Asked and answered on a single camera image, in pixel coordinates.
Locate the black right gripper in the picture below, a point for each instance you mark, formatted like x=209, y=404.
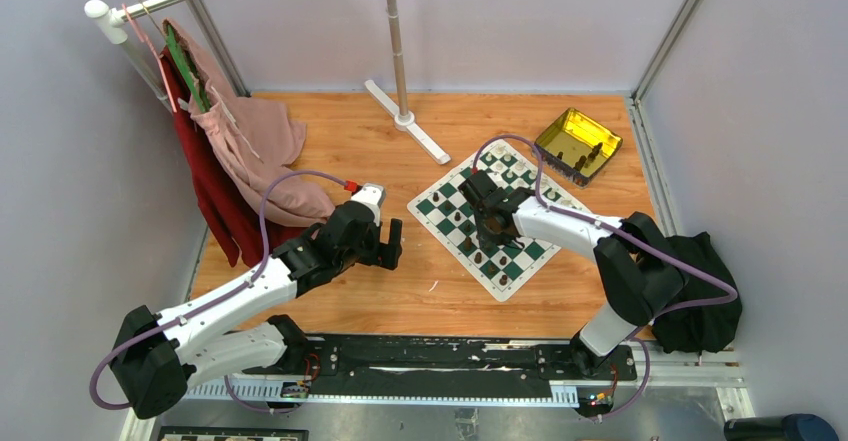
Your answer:
x=489, y=240

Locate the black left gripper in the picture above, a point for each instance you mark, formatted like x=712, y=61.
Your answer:
x=389, y=251

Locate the yellow tin box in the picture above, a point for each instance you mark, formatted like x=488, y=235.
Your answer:
x=577, y=146

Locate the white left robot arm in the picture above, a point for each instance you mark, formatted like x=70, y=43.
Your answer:
x=158, y=357

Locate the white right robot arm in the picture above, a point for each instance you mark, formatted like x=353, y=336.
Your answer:
x=638, y=270

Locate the green white chess mat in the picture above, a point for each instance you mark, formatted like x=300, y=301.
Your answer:
x=511, y=171

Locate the white clothes rack stand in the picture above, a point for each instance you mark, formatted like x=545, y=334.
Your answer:
x=403, y=118

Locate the red cloth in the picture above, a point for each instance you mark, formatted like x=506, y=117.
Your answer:
x=231, y=221

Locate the pink cloth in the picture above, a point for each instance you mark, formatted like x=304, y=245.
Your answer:
x=253, y=140

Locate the green hanger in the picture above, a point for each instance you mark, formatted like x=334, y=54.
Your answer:
x=186, y=67

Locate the white rack bar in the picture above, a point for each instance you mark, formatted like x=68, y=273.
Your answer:
x=111, y=21

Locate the dark blue cylinder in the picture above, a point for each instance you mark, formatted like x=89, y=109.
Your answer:
x=792, y=427

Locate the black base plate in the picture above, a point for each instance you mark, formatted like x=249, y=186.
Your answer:
x=398, y=366

